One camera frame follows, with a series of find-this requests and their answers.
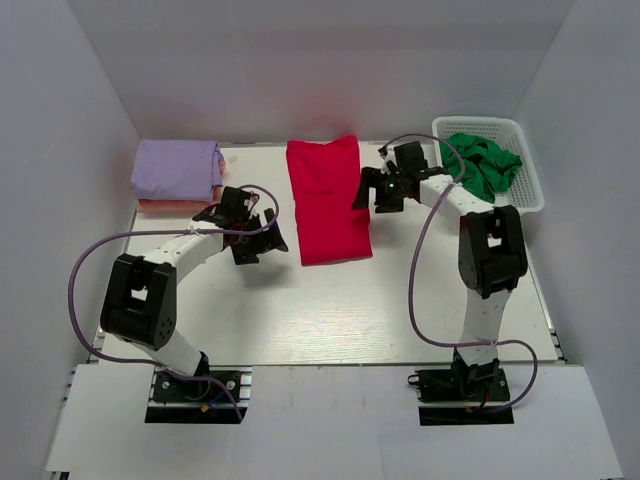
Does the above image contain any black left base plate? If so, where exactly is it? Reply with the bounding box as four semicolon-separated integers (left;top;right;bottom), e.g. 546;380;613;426
145;367;252;425

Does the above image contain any crumpled green t-shirt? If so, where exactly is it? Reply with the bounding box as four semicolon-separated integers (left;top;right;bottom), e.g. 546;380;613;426
446;133;523;203

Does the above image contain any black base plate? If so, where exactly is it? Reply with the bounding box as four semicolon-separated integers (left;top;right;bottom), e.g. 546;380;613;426
145;367;252;425
407;368;514;427

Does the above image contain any folded peach t-shirt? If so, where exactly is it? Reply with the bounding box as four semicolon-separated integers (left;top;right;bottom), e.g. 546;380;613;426
137;159;226;213

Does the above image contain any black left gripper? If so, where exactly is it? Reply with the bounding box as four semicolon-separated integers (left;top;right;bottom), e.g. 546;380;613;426
232;208;288;264

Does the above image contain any folded lavender t-shirt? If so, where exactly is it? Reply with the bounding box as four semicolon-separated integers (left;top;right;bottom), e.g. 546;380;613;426
131;139;224;201

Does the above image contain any white plastic basket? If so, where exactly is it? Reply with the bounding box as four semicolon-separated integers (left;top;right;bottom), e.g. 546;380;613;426
431;116;545;215

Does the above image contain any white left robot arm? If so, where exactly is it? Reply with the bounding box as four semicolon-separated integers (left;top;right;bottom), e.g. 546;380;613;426
100;185;288;399

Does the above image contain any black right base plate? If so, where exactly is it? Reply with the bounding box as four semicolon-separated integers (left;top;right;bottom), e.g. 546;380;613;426
407;368;514;427

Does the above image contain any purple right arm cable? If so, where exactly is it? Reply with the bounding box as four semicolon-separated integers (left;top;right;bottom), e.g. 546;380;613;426
379;133;540;414

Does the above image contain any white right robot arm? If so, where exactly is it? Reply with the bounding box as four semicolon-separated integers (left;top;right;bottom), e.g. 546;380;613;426
352;141;528;399

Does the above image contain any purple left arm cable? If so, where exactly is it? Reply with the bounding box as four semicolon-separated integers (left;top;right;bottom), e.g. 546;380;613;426
68;184;281;422

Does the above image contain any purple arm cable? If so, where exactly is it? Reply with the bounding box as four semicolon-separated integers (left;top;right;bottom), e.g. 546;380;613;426
379;133;540;414
68;184;281;422

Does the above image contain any red t-shirt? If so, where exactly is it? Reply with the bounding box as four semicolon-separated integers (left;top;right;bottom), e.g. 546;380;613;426
286;135;373;267

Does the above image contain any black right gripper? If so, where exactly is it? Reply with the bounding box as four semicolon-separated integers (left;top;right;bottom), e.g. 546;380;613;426
351;167;407;214

